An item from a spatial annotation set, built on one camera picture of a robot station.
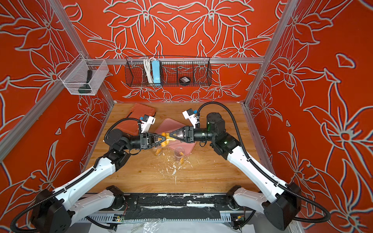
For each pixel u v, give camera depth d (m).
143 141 0.54
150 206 0.73
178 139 0.57
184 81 0.95
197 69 0.98
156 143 0.56
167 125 1.05
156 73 0.89
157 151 0.88
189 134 0.54
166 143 0.58
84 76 0.92
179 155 0.81
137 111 1.08
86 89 0.78
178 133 0.57
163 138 0.55
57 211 0.38
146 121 0.60
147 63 0.87
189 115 0.59
